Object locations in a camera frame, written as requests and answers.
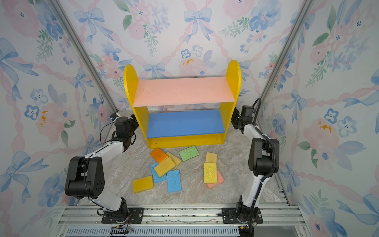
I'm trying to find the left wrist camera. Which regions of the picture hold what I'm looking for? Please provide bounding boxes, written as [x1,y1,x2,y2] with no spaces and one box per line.
[110,113,121,122]

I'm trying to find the pale yellow sponge underneath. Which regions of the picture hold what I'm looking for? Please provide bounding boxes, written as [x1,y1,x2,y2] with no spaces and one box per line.
[166,152,182,170]

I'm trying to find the left corner aluminium post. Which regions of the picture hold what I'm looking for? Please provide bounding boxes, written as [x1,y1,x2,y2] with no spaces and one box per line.
[47,0,118,113]

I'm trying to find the right corner aluminium post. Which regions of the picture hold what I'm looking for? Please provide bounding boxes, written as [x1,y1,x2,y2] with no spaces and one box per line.
[255,1,314,114]

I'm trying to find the yellow sponge with green back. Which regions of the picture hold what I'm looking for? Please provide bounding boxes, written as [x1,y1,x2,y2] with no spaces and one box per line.
[154,157,176,178]

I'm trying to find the thick yellow sponge front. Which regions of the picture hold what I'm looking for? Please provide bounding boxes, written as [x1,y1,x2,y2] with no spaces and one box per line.
[132,176,154,194]

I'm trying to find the bright yellow cellulose sponge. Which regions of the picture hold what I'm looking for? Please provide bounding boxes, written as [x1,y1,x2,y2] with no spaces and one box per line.
[203,163,218,184]

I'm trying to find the blue sponge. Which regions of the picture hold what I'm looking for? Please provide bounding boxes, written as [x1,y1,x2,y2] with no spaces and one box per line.
[150,163,167,184]
[167,170,182,193]

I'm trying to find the blue sponge left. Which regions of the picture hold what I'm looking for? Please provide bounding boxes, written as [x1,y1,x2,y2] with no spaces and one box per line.
[150,163,167,184]

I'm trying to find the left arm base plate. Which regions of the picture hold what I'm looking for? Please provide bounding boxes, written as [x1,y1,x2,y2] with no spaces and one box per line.
[101,207,145,224]

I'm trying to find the blue sponge right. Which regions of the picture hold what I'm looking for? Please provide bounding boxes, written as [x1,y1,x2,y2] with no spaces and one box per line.
[167,170,182,193]

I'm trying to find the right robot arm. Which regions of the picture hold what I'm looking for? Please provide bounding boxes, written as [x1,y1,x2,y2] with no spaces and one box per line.
[232,106,279,220]

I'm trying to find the aluminium mounting rail frame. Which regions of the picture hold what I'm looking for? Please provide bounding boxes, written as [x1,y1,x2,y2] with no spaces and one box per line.
[52,203,311,237]

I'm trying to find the corner aluminium post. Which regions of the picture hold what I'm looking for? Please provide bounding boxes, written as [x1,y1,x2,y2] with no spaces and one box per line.
[255,1,314,114]
[47,0,118,113]

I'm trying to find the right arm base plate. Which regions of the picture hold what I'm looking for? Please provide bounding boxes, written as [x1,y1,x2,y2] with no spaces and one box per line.
[217,207,264,225]

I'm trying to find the small yellow sponge right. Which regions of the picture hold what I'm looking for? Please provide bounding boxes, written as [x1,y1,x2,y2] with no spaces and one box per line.
[205,152,218,163]

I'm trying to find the pink orange sponge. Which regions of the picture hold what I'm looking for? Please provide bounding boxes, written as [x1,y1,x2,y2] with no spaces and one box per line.
[206,171,225,189]

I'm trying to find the yellow pink blue toy shelf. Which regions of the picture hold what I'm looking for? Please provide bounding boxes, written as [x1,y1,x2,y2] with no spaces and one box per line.
[123,60,242,149]

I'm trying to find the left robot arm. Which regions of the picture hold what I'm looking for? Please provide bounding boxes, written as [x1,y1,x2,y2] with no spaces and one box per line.
[64,115,139,223]

